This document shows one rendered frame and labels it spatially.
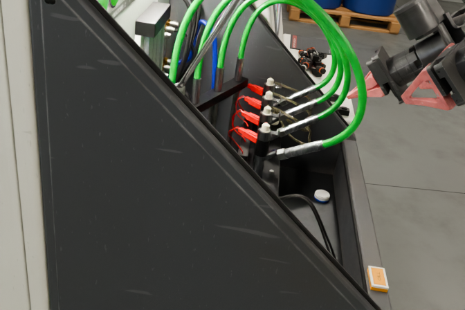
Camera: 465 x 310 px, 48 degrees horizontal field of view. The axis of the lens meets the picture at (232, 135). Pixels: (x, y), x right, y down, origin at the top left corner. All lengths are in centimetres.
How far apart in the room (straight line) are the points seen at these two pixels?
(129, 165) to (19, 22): 23
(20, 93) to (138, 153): 17
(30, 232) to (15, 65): 28
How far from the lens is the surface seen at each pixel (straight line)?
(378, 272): 101
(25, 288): 96
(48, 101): 73
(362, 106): 89
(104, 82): 68
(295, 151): 96
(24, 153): 78
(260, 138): 106
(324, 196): 137
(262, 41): 132
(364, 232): 111
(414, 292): 250
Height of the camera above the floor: 161
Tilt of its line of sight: 29 degrees down
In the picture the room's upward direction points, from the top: 8 degrees clockwise
